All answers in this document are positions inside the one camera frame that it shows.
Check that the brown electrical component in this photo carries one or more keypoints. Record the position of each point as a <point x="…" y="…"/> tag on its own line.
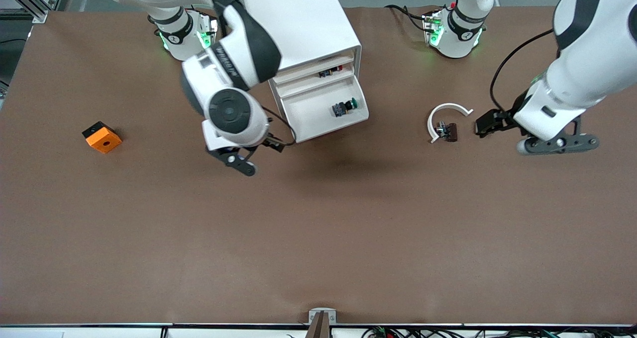
<point x="452" y="131"/>

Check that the brown mount post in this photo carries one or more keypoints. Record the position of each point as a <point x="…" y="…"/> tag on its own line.
<point x="318" y="328"/>

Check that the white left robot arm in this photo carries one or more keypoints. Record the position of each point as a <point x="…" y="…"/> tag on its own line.
<point x="572" y="79"/>

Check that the white drawer cabinet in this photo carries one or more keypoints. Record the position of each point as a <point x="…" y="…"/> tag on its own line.
<point x="293" y="19"/>

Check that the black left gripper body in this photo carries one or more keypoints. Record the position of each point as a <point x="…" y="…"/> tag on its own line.
<point x="507" y="117"/>

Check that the orange and black block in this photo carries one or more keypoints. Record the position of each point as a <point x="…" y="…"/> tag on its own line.
<point x="104" y="141"/>

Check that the brown table mat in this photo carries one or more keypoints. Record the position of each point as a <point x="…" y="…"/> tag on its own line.
<point x="318" y="228"/>

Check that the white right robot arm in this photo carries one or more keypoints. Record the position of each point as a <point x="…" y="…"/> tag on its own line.
<point x="251" y="129"/>

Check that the aluminium frame profile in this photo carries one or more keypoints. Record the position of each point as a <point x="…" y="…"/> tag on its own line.
<point x="39" y="14"/>

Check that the red push button switch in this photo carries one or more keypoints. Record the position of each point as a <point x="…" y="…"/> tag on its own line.
<point x="326" y="72"/>

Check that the green push button switch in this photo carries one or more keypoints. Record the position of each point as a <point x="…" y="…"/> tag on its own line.
<point x="341" y="110"/>

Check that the grey metal bracket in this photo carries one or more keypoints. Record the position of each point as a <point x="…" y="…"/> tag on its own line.
<point x="313" y="314"/>

